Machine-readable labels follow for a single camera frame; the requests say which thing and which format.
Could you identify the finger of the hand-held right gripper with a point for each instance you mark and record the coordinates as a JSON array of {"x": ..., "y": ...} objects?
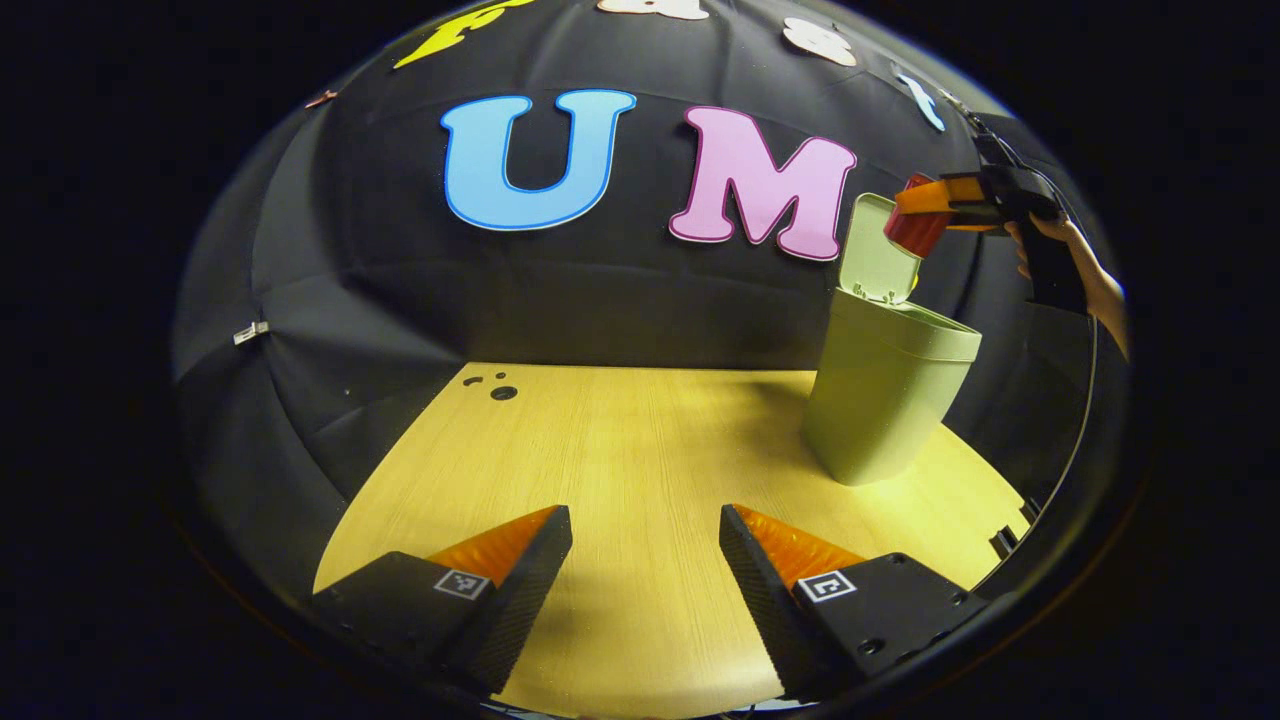
[
  {"x": 975, "y": 227},
  {"x": 935, "y": 197}
]

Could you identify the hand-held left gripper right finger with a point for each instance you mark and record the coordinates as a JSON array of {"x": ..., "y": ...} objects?
[{"x": 765, "y": 610}]

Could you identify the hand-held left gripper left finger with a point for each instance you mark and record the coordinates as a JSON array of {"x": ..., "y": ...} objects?
[{"x": 520, "y": 610}]

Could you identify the red pop can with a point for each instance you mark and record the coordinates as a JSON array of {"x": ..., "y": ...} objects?
[{"x": 912, "y": 235}]

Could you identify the green desktop garbage bin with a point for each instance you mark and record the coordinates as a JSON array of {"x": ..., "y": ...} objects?
[{"x": 880, "y": 400}]

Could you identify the wooden desktop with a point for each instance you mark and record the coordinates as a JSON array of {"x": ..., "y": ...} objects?
[{"x": 640, "y": 450}]

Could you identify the black backdrop cloth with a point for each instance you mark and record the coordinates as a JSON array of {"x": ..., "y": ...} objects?
[{"x": 400, "y": 290}]

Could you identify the silver cloth clip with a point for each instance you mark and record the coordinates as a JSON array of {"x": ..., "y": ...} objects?
[{"x": 250, "y": 332}]

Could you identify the copper cloth clip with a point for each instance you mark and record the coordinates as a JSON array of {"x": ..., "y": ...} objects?
[{"x": 320, "y": 98}]

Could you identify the black desk edge bracket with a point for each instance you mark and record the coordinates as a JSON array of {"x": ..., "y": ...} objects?
[{"x": 1005, "y": 542}]

